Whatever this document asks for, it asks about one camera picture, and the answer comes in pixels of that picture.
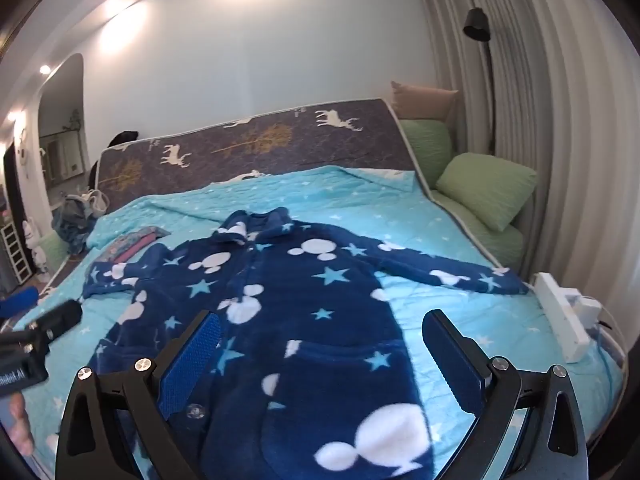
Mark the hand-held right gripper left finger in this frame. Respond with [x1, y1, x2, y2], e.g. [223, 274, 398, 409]
[56, 310, 223, 480]

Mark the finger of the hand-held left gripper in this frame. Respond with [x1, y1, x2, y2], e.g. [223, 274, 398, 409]
[29, 300, 83, 356]

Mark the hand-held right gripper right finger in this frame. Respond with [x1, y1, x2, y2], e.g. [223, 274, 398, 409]
[421, 310, 588, 480]

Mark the blue star-print fleece robe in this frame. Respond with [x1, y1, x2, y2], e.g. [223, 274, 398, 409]
[82, 208, 531, 480]

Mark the pile of grey clothes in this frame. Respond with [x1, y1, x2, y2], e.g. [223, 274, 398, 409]
[52, 190, 108, 256]

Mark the person's left hand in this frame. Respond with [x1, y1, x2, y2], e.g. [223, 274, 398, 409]
[0, 392, 36, 456]

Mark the white rabbit figurine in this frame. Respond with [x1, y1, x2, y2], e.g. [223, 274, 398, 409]
[25, 217, 48, 273]

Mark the white ladder shelf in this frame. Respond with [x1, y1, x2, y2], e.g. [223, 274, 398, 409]
[0, 220, 31, 283]

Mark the pink patterned folded cloth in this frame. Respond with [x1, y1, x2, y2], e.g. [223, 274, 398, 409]
[97, 226, 171, 263]

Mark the white power strip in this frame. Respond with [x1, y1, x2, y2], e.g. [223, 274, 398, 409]
[532, 272, 608, 363]

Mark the green bed sheet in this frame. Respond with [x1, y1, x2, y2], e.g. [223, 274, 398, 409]
[430, 190, 526, 281]

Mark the green pillow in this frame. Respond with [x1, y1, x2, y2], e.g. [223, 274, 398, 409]
[435, 152, 538, 233]
[400, 119, 456, 186]

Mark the light blue star blanket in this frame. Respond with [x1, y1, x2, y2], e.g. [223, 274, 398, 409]
[22, 165, 626, 480]

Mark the beige pillow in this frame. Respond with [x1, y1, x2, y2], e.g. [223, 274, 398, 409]
[390, 81, 459, 122]

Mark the white pleated curtain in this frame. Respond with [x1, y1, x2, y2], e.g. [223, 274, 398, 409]
[415, 0, 640, 341]

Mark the black floor lamp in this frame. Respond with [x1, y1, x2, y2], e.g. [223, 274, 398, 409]
[462, 7, 498, 156]

